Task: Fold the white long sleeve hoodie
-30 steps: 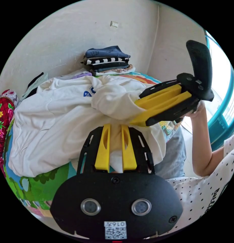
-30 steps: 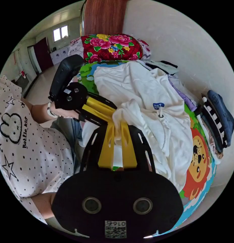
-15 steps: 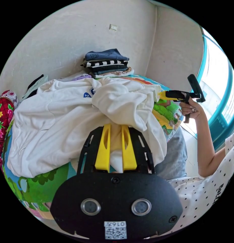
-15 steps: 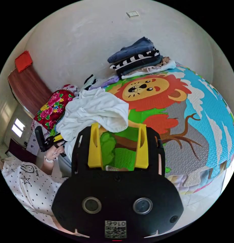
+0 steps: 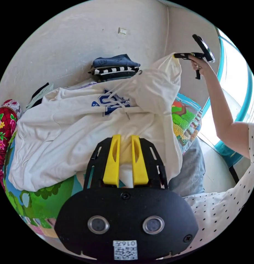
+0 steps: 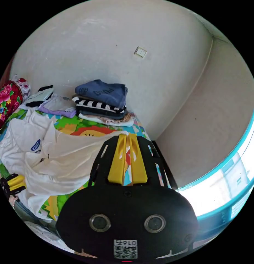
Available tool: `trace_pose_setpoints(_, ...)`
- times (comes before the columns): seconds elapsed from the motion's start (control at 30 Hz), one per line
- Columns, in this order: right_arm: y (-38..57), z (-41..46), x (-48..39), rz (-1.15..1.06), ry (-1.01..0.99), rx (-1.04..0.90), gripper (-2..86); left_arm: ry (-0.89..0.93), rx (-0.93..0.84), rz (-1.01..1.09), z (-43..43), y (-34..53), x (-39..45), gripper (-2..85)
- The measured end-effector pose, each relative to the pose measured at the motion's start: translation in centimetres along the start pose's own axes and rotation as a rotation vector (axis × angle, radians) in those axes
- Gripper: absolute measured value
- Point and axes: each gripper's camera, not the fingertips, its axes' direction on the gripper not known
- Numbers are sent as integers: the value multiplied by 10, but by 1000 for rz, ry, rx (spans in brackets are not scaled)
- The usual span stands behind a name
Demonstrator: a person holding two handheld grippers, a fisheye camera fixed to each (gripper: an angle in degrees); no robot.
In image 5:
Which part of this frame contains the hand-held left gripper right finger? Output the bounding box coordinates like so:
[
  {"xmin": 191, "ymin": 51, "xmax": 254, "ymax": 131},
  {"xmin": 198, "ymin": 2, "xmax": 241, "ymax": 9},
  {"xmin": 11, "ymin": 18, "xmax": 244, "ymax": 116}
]
[{"xmin": 131, "ymin": 135, "xmax": 149, "ymax": 185}]

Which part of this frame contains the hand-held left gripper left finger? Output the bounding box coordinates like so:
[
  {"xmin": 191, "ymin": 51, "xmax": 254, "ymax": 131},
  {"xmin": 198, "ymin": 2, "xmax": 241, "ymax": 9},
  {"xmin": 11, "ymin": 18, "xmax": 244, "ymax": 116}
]
[{"xmin": 103, "ymin": 134, "xmax": 121, "ymax": 187}]

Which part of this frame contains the white hoodie with blue print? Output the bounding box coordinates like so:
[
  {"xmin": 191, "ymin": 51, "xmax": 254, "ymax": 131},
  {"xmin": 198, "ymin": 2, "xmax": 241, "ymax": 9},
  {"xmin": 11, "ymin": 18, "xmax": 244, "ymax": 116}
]
[{"xmin": 7, "ymin": 53, "xmax": 183, "ymax": 192}]

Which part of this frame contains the person's right forearm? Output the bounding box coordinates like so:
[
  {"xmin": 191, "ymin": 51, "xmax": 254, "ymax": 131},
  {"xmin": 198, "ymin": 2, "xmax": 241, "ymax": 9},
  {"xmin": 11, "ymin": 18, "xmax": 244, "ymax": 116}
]
[{"xmin": 204, "ymin": 70, "xmax": 252, "ymax": 159}]

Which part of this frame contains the person's right hand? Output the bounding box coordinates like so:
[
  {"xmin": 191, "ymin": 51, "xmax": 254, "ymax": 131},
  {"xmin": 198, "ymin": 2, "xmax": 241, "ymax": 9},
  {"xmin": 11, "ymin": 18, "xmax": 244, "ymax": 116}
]
[{"xmin": 188, "ymin": 57, "xmax": 214, "ymax": 78}]

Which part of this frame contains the pile of clothes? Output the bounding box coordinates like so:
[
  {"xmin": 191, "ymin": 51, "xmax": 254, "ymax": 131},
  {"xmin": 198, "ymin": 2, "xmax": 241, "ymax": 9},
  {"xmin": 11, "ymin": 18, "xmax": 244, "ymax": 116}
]
[{"xmin": 89, "ymin": 54, "xmax": 142, "ymax": 83}]

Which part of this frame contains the person's body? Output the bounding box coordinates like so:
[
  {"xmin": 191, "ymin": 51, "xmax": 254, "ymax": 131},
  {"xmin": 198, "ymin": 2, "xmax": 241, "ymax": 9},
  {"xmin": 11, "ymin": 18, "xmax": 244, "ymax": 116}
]
[{"xmin": 168, "ymin": 122, "xmax": 254, "ymax": 251}]

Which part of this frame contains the pale green garment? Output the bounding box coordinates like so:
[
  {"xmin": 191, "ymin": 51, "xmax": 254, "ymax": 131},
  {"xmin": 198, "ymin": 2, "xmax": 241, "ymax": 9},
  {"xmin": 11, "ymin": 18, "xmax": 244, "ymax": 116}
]
[{"xmin": 26, "ymin": 82, "xmax": 55, "ymax": 110}]

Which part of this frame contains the red floral rolled blanket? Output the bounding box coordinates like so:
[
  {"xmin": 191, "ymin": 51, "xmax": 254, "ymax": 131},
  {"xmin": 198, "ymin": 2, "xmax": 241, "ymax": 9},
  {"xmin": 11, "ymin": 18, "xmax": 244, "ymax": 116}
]
[{"xmin": 0, "ymin": 99, "xmax": 22, "ymax": 191}]

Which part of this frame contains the window with teal frame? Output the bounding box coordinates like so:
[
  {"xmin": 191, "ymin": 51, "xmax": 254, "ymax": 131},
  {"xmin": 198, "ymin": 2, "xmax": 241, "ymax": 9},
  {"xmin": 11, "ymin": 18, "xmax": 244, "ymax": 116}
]
[{"xmin": 198, "ymin": 27, "xmax": 254, "ymax": 168}]

